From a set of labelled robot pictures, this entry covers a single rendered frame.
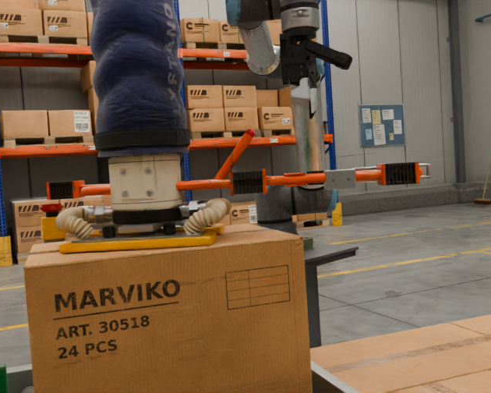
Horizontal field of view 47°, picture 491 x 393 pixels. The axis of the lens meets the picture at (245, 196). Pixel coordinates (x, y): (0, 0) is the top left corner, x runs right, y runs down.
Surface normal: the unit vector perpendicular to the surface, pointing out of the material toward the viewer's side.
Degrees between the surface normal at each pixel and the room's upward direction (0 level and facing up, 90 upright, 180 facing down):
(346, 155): 90
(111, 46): 70
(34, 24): 91
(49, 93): 90
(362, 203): 90
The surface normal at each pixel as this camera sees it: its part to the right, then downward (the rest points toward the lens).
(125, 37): -0.02, -0.31
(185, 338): 0.31, 0.03
